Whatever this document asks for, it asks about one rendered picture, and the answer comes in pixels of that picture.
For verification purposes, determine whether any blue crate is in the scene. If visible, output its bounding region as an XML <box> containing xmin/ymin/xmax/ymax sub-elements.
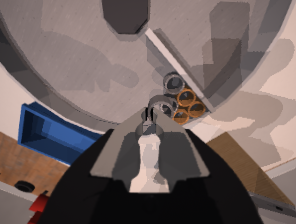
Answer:
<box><xmin>17</xmin><ymin>100</ymin><xmax>103</xmax><ymax>165</ymax></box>

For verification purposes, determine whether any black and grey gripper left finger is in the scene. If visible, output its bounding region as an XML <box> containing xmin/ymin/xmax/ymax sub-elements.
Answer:
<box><xmin>36</xmin><ymin>107</ymin><xmax>148</xmax><ymax>224</ymax></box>

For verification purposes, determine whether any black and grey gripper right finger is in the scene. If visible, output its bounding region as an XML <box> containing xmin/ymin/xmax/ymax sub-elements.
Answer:
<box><xmin>151</xmin><ymin>107</ymin><xmax>264</xmax><ymax>224</ymax></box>

